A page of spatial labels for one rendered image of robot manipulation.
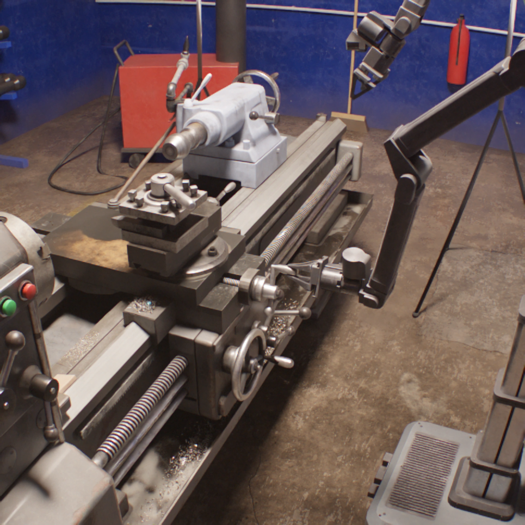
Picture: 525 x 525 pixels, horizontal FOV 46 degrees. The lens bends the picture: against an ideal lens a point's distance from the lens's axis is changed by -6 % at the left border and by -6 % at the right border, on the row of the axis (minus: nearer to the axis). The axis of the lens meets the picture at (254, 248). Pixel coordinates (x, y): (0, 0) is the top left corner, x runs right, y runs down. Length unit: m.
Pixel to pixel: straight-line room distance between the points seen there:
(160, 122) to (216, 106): 2.49
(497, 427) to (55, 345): 1.26
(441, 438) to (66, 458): 1.32
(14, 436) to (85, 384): 0.31
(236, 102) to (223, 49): 2.33
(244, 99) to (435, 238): 1.95
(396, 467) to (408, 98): 4.11
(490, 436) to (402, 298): 1.64
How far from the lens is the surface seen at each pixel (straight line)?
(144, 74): 4.75
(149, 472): 1.93
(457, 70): 5.48
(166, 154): 2.15
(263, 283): 1.78
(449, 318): 3.34
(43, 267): 1.49
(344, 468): 2.49
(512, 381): 1.80
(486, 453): 1.97
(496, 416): 1.87
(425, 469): 2.18
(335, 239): 3.07
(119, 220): 1.71
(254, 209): 2.31
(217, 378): 1.82
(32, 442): 1.37
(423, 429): 2.31
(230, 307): 1.76
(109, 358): 1.63
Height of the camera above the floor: 1.84
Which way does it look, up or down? 29 degrees down
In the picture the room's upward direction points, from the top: straight up
